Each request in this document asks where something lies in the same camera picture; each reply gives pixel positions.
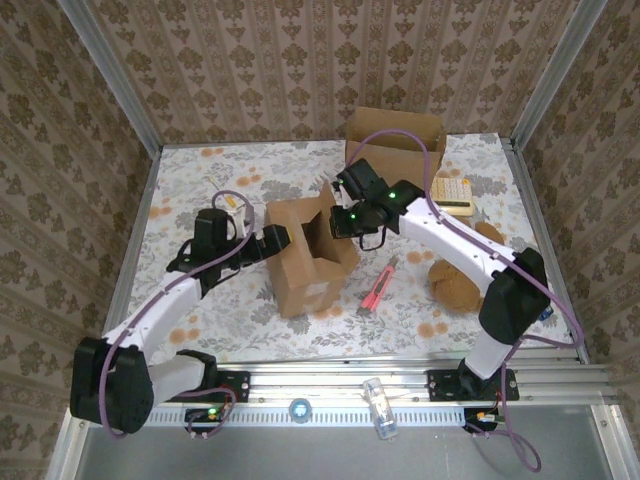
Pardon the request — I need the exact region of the brown cardboard box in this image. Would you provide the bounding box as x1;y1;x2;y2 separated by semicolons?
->
263;182;361;319
345;105;448;191

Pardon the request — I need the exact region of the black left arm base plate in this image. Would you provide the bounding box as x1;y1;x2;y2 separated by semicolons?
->
162;370;251;404

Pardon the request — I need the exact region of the aluminium mounting rail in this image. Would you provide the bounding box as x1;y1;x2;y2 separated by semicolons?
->
69;357;619;407

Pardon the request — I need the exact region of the clear plastic bottle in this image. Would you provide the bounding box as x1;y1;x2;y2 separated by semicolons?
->
362;378;400;441

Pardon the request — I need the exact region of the brown teddy bear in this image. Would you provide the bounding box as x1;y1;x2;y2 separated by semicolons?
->
428;219;506;315

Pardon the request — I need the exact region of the aluminium table side rail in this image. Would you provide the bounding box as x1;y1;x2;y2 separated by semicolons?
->
94;144;164;369
499;134;591;364

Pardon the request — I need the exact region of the cream calculator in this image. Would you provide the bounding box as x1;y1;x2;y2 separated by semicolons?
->
430;177;475;217

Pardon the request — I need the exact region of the round white blue cap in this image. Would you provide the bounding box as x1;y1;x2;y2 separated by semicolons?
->
288;398;313;425

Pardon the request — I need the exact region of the slotted grey cable duct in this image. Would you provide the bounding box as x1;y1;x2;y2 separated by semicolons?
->
89;404;484;429

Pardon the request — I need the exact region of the pink utility knife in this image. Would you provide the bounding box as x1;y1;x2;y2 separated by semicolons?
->
358;255;401;314

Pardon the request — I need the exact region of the floral table cover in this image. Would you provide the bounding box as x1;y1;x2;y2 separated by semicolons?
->
115;132;574;366

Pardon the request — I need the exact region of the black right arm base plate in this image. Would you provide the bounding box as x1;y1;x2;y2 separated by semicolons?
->
427;369;521;401

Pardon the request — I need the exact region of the aluminium frame post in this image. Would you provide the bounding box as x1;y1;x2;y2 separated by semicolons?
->
509;0;609;151
55;0;165;154

